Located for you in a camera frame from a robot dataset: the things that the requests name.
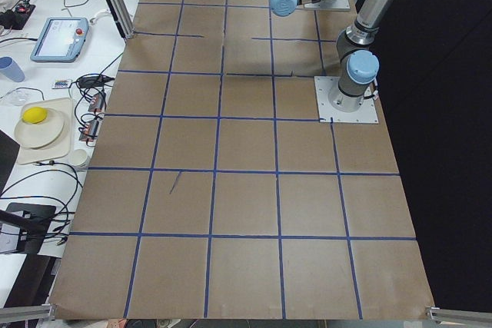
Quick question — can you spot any black device with red button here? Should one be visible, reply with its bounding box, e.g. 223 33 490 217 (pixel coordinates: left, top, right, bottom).
1 1 35 30

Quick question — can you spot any upper circuit board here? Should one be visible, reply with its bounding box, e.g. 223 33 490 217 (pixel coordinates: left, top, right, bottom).
88 91 106 114

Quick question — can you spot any circuit board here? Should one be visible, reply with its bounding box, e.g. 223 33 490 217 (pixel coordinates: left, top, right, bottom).
79 119 100 143
88 91 106 114

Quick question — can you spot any lower circuit board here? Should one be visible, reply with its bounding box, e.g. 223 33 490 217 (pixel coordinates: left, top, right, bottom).
79 119 100 143

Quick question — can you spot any white paper cup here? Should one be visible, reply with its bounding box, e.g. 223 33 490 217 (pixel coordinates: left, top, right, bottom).
68 149 91 171

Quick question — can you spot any cream rectangular tray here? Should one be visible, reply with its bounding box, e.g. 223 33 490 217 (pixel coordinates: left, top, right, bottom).
16 98 73 164

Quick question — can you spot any near teach pendant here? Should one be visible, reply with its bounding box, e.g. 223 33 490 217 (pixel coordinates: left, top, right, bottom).
30 17 89 63

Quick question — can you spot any cream round plate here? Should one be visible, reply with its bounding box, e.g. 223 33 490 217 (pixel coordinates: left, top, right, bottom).
14 109 65 148

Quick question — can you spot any yellow lemon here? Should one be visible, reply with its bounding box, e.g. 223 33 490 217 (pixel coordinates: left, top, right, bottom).
22 106 48 124

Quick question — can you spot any clear plastic bag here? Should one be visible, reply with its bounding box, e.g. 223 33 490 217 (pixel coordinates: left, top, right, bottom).
1 87 45 106

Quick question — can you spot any blue plastic cup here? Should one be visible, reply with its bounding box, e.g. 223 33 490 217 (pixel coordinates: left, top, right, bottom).
0 56 25 82

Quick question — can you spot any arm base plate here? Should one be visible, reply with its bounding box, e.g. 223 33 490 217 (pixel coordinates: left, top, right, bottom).
314 76 379 124
304 0 351 12

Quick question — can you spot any black camera stand base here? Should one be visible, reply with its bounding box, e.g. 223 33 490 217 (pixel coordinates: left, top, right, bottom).
1 203 56 254

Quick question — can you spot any left aluminium corner bracket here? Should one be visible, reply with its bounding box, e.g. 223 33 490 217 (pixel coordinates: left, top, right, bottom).
0 304 56 323

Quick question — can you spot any aluminium corner bracket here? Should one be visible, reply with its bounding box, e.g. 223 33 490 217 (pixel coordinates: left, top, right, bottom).
426 306 492 326
0 304 56 323

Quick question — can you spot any right aluminium corner bracket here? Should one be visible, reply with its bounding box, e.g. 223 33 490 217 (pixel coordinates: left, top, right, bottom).
426 306 492 326

